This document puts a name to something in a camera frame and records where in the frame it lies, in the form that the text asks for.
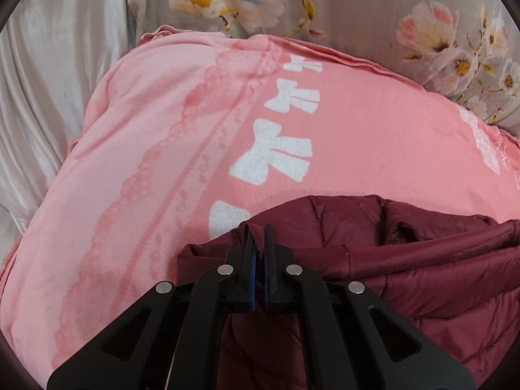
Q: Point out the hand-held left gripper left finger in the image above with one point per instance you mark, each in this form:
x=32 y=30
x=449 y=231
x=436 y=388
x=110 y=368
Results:
x=252 y=276

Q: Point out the white satin curtain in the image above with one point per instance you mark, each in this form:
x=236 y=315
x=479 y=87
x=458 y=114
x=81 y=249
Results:
x=48 y=69

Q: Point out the pink printed blanket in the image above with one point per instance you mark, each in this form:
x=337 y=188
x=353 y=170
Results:
x=162 y=150

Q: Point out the maroon quilted down jacket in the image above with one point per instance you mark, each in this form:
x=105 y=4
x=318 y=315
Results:
x=406 y=260

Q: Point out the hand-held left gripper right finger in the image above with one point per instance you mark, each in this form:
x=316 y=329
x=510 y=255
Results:
x=268 y=280

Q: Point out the grey floral bed sheet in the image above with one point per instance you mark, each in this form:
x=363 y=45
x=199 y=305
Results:
x=345 y=8

